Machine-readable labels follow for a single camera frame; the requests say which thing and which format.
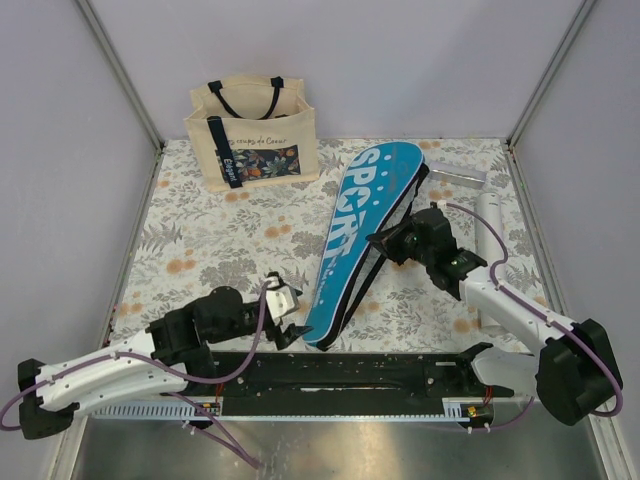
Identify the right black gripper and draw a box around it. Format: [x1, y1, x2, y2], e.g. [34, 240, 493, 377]
[366, 217, 434, 267]

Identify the blue sport racket cover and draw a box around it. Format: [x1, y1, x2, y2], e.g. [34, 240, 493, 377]
[303, 141, 428, 351]

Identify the white shuttlecock tube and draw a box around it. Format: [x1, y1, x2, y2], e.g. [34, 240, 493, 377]
[475, 192, 506, 337]

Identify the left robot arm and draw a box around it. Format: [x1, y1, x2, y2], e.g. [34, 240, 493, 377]
[1, 280, 311, 440]

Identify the beige canvas tote bag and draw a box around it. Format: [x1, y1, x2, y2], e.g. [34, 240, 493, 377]
[184, 75, 319, 192]

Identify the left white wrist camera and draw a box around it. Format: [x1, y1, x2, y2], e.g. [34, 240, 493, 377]
[266, 272, 302, 321]

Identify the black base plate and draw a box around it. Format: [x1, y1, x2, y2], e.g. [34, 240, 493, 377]
[182, 352, 489, 417]

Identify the white slotted cable duct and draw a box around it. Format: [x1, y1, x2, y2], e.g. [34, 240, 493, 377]
[91, 401, 206, 420]

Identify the left aluminium frame post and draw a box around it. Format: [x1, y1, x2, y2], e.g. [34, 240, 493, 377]
[74, 0, 166, 151]

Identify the aluminium frame post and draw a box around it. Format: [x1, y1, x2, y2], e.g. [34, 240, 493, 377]
[74, 0, 166, 151]
[506, 0, 599, 150]

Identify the right aluminium frame post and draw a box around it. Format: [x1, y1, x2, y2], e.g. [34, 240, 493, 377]
[506, 0, 599, 150]

